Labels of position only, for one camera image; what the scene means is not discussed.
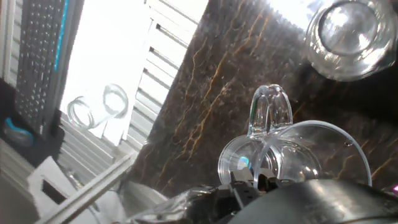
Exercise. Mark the aluminium frame post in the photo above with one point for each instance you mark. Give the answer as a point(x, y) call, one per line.
point(90, 189)

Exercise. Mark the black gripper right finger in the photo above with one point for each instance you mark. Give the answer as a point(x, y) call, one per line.
point(311, 202)

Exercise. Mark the black keyboard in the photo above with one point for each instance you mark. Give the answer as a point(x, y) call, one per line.
point(40, 62)

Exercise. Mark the black mouse pad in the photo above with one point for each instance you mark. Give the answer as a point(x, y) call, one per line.
point(31, 152)

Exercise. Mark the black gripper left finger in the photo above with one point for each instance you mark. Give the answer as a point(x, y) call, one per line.
point(230, 196)

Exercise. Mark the clear glass beaker cup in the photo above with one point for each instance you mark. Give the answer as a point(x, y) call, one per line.
point(351, 37)

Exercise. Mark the dark marble pattern mat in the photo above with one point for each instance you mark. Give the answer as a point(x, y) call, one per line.
point(233, 62)

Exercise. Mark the large white paper sheet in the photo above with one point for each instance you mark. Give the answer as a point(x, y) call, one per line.
point(105, 46)

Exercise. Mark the grey computer mouse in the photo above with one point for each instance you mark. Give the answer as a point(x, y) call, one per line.
point(17, 133)

